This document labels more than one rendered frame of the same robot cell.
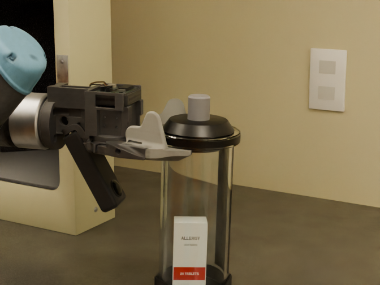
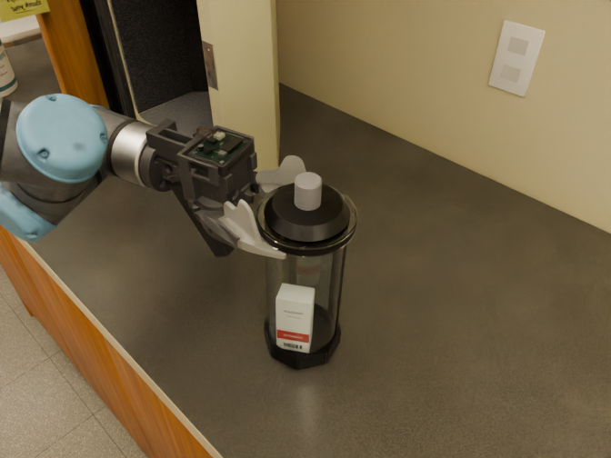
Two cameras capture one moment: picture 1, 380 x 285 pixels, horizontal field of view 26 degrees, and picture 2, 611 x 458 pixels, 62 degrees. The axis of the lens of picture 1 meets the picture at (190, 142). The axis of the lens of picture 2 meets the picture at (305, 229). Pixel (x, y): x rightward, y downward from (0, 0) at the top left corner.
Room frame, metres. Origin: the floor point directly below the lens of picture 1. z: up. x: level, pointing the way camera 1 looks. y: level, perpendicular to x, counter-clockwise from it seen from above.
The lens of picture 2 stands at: (0.61, -0.11, 1.52)
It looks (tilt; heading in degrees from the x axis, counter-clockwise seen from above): 42 degrees down; 14
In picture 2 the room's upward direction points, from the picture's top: straight up
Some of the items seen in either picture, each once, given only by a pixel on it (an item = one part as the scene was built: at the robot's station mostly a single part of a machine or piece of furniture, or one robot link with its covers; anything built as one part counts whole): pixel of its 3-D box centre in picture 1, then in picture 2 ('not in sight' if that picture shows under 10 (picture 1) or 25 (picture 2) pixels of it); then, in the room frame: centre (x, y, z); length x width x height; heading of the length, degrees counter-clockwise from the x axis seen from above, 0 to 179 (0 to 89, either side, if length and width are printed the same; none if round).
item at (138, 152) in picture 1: (124, 147); (225, 218); (1.01, 0.08, 1.15); 0.09 x 0.05 x 0.02; 50
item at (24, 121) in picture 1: (38, 120); (150, 154); (1.08, 0.20, 1.17); 0.08 x 0.05 x 0.08; 165
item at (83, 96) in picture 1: (94, 119); (200, 170); (1.06, 0.13, 1.18); 0.12 x 0.08 x 0.09; 75
